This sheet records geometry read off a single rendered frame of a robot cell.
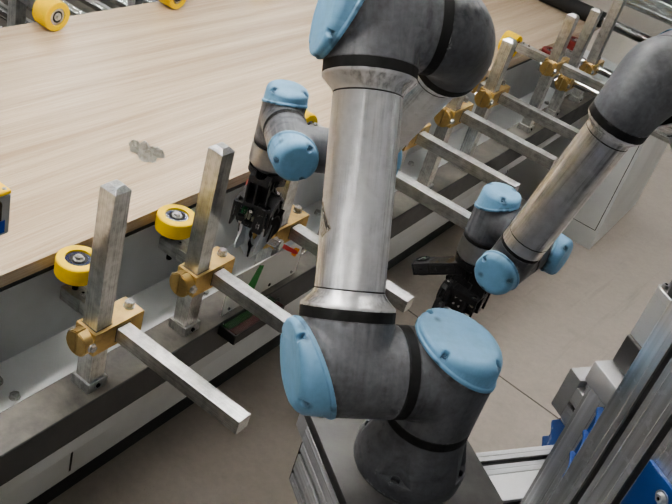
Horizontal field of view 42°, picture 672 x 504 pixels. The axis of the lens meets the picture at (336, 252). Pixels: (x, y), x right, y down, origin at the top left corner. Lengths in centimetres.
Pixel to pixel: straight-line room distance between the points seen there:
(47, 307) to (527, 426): 174
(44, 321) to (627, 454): 119
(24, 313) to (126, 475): 80
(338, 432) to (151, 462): 133
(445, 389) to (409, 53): 39
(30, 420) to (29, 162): 55
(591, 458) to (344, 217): 41
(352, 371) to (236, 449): 159
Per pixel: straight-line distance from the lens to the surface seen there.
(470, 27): 107
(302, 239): 189
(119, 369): 171
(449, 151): 221
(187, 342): 178
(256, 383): 276
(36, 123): 202
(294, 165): 137
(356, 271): 100
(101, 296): 151
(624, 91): 132
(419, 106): 122
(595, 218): 408
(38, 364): 182
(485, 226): 161
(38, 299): 178
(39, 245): 165
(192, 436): 256
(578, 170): 137
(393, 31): 103
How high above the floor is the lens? 188
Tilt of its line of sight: 33 degrees down
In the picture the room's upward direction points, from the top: 18 degrees clockwise
